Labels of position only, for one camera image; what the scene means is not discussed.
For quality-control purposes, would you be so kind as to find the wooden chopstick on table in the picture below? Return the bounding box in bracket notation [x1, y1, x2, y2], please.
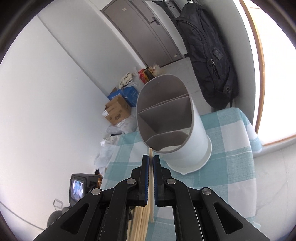
[126, 207, 142, 240]
[135, 205, 151, 240]

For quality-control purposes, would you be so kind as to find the teal checked tablecloth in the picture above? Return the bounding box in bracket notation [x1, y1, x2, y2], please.
[102, 108, 262, 228]

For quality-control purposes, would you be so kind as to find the white plastic bags pile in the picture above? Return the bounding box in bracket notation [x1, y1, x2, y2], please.
[94, 108, 137, 176]

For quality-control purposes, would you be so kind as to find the white utensil holder cylinder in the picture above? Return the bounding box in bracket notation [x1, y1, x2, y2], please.
[136, 74, 212, 175]

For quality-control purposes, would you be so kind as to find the brown cardboard box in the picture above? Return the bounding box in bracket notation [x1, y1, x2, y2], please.
[102, 95, 132, 125]

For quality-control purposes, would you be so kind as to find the blue cardboard box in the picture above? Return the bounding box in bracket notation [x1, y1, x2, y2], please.
[108, 86, 139, 108]

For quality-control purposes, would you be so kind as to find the cream cloth bundle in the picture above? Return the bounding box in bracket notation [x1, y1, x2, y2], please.
[118, 73, 134, 89]

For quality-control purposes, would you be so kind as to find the red orange snack bag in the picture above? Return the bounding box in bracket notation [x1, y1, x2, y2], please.
[138, 68, 155, 84]

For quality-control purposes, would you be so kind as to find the beige paper bag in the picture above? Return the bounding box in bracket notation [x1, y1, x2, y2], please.
[149, 65, 162, 77]

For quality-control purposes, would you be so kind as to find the black backpack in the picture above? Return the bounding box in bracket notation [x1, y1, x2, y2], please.
[176, 3, 239, 110]

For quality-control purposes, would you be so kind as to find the grey door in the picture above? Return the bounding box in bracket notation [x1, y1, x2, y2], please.
[103, 0, 182, 67]

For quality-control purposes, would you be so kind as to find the black camera with screen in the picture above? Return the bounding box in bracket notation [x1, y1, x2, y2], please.
[69, 173, 100, 206]

